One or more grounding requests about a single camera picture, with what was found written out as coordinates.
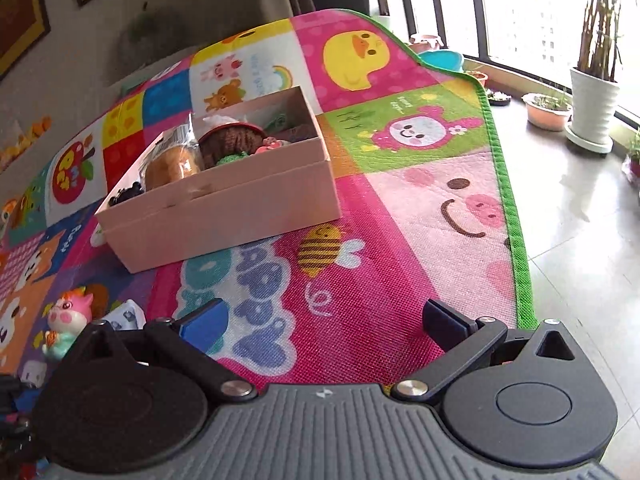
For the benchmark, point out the dark plant dish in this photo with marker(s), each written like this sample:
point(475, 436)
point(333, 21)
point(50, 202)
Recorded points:
point(498, 96)

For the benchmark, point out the pink round pot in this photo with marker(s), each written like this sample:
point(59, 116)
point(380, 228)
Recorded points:
point(426, 42)

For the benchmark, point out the red plant pot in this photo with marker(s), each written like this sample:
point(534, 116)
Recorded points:
point(634, 165)

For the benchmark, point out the green crochet piece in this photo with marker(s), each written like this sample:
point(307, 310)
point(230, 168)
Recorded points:
point(232, 158)

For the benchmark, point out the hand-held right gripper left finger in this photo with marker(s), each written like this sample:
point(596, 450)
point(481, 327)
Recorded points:
point(200, 324)

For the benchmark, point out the black toy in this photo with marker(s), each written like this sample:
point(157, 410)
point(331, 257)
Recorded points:
point(127, 195)

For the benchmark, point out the pink cardboard box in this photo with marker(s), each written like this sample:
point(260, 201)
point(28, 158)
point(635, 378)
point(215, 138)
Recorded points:
point(235, 215)

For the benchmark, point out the bread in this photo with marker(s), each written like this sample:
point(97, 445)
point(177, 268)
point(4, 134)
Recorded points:
point(170, 170)

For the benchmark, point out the row of orange plush toys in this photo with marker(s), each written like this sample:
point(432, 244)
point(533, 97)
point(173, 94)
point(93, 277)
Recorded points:
point(25, 142)

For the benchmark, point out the large framed picture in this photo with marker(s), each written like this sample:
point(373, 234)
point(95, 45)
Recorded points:
point(17, 15)

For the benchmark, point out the colourful cartoon play mat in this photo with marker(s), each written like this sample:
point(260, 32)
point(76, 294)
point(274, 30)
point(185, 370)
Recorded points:
point(380, 240)

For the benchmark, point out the wide terracotta plant pot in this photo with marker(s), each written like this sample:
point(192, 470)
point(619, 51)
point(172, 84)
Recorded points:
point(547, 112)

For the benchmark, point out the pink and green toy figure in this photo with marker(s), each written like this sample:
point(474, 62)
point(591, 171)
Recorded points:
point(65, 316)

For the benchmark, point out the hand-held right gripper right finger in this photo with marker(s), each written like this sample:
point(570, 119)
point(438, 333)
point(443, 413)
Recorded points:
point(440, 324)

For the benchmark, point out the teal plastic holder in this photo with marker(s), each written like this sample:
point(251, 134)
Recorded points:
point(276, 119)

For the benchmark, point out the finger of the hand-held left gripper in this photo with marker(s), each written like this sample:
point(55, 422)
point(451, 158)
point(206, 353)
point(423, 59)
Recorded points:
point(11, 410)

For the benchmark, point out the black window frame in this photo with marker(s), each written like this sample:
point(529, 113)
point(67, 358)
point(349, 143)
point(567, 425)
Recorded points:
point(482, 10)

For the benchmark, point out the small brown plant pot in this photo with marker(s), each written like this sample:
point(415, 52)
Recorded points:
point(476, 78)

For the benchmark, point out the teal bowl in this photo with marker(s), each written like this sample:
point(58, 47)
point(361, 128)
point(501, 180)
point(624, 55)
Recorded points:
point(442, 60)

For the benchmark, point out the bamboo plant in white pot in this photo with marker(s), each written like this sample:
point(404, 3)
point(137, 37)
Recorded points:
point(595, 100)

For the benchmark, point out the small white printed box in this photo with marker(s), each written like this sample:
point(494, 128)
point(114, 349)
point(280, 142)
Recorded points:
point(125, 315)

